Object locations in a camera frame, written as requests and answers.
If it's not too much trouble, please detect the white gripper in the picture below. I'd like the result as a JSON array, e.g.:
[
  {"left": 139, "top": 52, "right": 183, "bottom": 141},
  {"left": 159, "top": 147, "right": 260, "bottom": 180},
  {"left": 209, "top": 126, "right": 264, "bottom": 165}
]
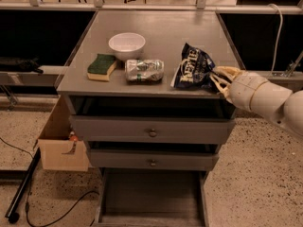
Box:
[{"left": 210, "top": 66, "right": 268, "bottom": 112}]

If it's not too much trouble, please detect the blue chip bag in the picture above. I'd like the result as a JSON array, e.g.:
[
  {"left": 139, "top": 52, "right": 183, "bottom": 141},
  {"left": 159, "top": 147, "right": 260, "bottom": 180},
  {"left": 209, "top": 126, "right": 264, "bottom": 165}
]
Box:
[{"left": 170, "top": 44, "right": 215, "bottom": 90}]

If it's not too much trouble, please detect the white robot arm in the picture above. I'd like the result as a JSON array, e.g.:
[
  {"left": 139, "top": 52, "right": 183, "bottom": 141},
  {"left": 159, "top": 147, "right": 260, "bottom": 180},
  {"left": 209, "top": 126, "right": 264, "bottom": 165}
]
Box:
[{"left": 209, "top": 66, "right": 303, "bottom": 138}]

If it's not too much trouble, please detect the grey drawer cabinet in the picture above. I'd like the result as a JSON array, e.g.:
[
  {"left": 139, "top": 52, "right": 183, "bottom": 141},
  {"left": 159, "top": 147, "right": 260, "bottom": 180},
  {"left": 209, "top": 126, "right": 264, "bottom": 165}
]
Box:
[{"left": 56, "top": 9, "right": 253, "bottom": 227}]

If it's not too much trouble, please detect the brass top drawer knob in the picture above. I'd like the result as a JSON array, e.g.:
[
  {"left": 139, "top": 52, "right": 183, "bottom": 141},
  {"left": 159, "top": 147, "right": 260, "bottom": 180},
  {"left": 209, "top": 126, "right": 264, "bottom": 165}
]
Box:
[{"left": 149, "top": 129, "right": 157, "bottom": 137}]

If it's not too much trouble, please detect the brass drawer knob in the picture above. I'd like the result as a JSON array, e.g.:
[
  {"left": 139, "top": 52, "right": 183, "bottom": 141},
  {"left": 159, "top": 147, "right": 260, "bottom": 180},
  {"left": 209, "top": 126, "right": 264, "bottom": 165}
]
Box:
[
  {"left": 150, "top": 159, "right": 157, "bottom": 167},
  {"left": 149, "top": 129, "right": 157, "bottom": 137}
]

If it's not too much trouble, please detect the brass middle drawer knob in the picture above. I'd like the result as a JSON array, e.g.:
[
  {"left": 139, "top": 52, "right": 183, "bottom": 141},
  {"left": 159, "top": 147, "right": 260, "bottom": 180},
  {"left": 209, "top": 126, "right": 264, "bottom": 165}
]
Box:
[{"left": 150, "top": 159, "right": 157, "bottom": 167}]

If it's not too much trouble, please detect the grey middle drawer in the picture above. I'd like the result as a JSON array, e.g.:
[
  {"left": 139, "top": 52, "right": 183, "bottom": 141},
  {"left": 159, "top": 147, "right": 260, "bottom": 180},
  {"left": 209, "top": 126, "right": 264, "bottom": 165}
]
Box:
[{"left": 88, "top": 149, "right": 219, "bottom": 171}]

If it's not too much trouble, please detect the grey drawer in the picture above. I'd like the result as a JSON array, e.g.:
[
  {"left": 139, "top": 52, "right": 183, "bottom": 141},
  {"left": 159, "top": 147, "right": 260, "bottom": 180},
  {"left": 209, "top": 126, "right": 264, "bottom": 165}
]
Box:
[
  {"left": 88, "top": 149, "right": 219, "bottom": 171},
  {"left": 93, "top": 168, "right": 210, "bottom": 227},
  {"left": 70, "top": 115, "right": 235, "bottom": 145}
]

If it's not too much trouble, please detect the grey top drawer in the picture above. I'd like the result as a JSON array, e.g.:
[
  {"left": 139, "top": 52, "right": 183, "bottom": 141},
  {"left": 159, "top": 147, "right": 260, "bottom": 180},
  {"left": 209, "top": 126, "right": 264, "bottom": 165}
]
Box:
[{"left": 70, "top": 115, "right": 235, "bottom": 145}]

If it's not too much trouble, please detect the grey bottom drawer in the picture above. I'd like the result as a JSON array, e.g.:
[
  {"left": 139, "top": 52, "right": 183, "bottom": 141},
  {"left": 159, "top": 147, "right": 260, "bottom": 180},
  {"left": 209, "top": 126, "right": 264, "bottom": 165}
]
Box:
[{"left": 93, "top": 168, "right": 210, "bottom": 227}]

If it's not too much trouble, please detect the white bowl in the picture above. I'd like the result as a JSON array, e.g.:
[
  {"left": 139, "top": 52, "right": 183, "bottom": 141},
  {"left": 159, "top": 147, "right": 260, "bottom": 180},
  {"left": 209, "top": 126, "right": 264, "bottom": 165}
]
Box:
[{"left": 108, "top": 32, "right": 146, "bottom": 61}]

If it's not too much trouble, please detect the green yellow sponge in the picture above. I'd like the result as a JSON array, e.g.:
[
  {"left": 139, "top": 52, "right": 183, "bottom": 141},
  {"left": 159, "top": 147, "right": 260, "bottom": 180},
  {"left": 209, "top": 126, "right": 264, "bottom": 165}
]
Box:
[{"left": 87, "top": 54, "right": 116, "bottom": 81}]

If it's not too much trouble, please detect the cardboard box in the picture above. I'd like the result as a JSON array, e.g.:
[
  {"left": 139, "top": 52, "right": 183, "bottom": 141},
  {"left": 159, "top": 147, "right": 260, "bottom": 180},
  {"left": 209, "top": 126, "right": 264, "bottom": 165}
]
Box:
[{"left": 38, "top": 97, "right": 90, "bottom": 172}]

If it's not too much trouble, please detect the black object on ledge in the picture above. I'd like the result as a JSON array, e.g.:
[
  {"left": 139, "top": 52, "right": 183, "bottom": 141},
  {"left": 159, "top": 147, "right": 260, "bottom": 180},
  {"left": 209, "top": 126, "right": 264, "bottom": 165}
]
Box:
[{"left": 0, "top": 57, "right": 44, "bottom": 74}]

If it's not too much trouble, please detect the white hanging cable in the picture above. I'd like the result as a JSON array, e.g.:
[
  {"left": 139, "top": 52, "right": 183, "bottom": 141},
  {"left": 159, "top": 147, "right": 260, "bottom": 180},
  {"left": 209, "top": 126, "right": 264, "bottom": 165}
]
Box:
[{"left": 267, "top": 3, "right": 284, "bottom": 78}]

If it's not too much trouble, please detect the black cable on floor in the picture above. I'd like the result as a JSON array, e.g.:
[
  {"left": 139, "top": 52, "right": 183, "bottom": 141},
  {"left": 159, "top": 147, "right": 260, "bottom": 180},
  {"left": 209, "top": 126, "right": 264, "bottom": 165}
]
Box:
[{"left": 0, "top": 137, "right": 100, "bottom": 227}]

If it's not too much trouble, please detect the black floor rail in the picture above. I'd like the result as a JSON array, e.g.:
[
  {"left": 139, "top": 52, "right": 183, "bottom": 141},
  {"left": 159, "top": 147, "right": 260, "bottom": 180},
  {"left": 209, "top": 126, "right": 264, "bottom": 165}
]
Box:
[{"left": 1, "top": 149, "right": 41, "bottom": 224}]

